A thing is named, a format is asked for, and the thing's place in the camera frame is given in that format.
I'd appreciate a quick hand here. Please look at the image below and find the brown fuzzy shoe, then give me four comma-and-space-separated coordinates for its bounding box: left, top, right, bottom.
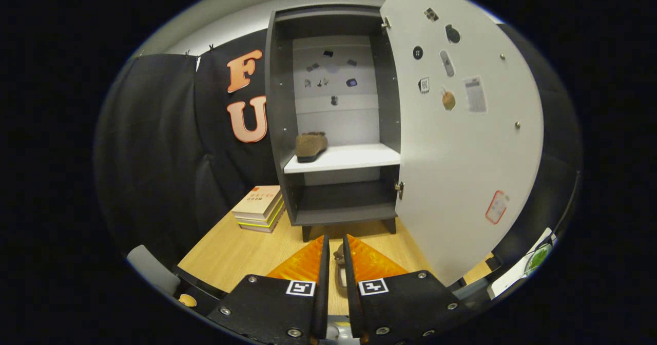
333, 242, 350, 302
295, 131, 329, 163

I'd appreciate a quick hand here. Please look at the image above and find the dark grey shoe cabinet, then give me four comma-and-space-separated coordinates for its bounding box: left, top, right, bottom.
264, 5, 403, 243

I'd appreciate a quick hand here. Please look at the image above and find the row of black cloth clips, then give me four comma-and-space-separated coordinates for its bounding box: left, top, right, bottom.
136, 44, 215, 59

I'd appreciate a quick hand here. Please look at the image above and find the yellow edged book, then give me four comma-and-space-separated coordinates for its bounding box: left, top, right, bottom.
237, 205, 286, 234

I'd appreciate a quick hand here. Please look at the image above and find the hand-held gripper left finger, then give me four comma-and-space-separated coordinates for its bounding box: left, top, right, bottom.
207, 235, 330, 345

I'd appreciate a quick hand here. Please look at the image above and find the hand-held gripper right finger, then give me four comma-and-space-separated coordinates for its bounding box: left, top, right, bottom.
342, 234, 478, 345

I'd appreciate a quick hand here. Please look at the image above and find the white cabinet shelf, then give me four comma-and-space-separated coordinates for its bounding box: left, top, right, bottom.
283, 143, 401, 175

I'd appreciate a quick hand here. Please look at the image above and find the white book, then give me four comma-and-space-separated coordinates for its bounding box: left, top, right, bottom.
235, 200, 284, 226

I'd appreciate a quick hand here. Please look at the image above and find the black backdrop cloth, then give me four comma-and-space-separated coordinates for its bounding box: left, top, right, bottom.
92, 24, 583, 284

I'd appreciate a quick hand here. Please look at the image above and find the beige shoe cabinet door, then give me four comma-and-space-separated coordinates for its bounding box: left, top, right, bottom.
380, 0, 545, 288

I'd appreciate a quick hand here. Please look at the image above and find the white printed packet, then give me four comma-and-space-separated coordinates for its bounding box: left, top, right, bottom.
487, 227, 559, 300

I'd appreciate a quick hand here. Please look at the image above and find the grey chair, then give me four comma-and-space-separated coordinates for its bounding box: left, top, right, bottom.
127, 245, 226, 315

